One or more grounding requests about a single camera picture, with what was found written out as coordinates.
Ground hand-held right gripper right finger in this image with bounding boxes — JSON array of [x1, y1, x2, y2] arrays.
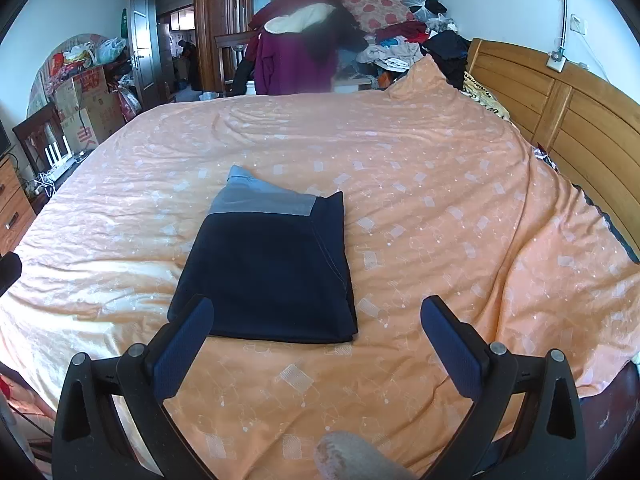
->
[[420, 295, 587, 480]]

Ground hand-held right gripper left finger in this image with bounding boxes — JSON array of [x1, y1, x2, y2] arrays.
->
[[52, 295, 221, 480]]

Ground navy blue pants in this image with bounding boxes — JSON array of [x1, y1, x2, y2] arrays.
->
[[167, 164, 360, 345]]

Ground pile of clothes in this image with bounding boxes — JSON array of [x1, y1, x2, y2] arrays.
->
[[357, 0, 473, 91]]

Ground person's right hand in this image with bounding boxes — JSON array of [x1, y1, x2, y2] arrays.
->
[[314, 431, 418, 480]]

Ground wooden drawer cabinet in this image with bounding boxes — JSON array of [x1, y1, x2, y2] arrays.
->
[[0, 152, 38, 256]]

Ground white router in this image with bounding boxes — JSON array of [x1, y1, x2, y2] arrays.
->
[[44, 142, 76, 171]]

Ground orange printed blanket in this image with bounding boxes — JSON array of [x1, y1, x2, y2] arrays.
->
[[0, 55, 640, 480]]

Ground dark wooden chair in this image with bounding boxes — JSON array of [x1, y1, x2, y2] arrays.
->
[[12, 105, 66, 171]]

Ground large red print cardboard box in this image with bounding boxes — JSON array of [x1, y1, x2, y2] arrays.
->
[[60, 102, 126, 153]]

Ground small red print cardboard box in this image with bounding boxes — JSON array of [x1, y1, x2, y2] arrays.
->
[[70, 67, 110, 111]]

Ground heap of plastic bags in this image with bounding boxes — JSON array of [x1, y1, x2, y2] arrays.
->
[[50, 35, 128, 81]]

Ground yellow printed cloth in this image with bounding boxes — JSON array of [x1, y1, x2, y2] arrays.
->
[[460, 72, 511, 121]]

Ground wooden headboard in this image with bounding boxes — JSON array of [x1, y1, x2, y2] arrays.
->
[[467, 37, 640, 241]]

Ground dark wooden door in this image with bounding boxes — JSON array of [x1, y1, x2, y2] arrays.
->
[[126, 0, 163, 111]]

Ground purple coat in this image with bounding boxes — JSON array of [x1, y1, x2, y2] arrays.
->
[[247, 0, 368, 96]]

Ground red dotted floral pillow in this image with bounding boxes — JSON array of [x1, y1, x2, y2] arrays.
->
[[342, 0, 416, 35]]

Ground white wall cable conduit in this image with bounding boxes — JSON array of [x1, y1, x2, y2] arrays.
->
[[556, 0, 573, 56]]

